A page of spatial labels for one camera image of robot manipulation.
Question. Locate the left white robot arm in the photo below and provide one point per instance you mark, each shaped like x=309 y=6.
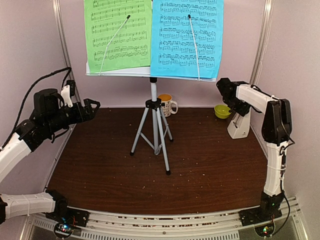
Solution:
x=53 y=111

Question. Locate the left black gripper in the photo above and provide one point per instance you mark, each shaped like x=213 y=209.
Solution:
x=81 y=117

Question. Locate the light blue music stand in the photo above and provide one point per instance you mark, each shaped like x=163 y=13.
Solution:
x=154 y=105

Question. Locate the front aluminium rail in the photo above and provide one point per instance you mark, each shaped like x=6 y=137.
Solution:
x=221 y=225

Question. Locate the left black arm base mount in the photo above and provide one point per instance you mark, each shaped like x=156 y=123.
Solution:
x=68 y=219

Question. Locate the blue paper sheet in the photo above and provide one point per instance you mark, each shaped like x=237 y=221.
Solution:
x=187 y=38

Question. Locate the patterned mug with orange inside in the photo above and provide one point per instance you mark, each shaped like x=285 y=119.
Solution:
x=170 y=106

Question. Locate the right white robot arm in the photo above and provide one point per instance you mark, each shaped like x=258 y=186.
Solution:
x=242 y=97

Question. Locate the white metronome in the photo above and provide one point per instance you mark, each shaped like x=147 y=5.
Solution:
x=239 y=126

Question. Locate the green sheet music page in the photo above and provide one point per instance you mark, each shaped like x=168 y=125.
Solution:
x=117 y=34

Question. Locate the small green bowl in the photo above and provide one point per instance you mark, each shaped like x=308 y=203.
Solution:
x=222 y=111

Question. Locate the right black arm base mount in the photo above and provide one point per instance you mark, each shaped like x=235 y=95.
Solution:
x=260 y=215

